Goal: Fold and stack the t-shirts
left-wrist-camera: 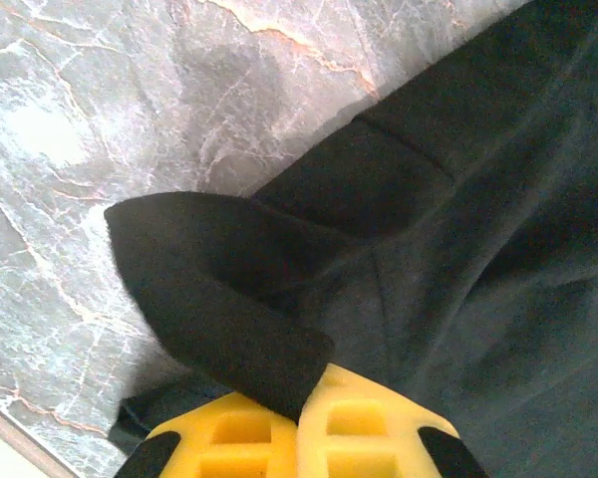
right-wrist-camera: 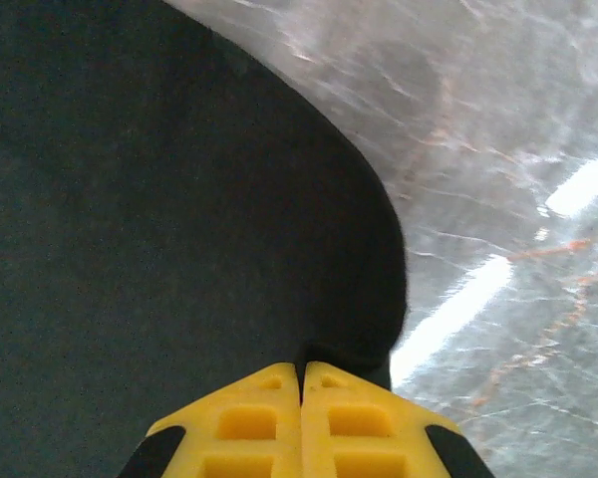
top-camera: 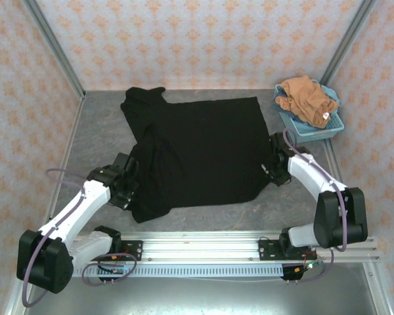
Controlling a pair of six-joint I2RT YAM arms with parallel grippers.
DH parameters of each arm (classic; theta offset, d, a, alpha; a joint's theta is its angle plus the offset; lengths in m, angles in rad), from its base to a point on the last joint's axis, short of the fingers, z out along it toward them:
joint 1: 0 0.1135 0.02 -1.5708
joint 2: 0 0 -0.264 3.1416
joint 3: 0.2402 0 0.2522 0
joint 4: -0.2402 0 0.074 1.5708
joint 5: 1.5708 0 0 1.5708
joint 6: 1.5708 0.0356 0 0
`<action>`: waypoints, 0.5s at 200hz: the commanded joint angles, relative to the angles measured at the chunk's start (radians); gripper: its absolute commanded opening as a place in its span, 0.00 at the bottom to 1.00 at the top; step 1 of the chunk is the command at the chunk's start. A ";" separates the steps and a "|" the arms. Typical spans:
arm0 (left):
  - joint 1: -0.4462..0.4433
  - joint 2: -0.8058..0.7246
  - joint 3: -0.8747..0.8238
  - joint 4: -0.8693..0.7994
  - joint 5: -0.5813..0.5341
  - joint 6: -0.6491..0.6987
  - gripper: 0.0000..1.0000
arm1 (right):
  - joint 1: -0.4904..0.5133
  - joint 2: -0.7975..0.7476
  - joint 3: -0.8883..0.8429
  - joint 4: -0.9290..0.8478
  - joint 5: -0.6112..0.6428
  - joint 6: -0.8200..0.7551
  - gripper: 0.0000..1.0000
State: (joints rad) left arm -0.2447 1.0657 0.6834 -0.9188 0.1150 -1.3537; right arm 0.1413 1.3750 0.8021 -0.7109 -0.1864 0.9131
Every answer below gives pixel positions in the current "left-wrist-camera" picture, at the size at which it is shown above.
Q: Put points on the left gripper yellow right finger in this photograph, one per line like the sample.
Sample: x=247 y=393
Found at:
x=369 y=438

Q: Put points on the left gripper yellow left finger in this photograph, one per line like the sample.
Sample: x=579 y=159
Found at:
x=219 y=448

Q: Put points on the black floral print t-shirt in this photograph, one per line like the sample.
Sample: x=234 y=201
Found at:
x=428 y=249

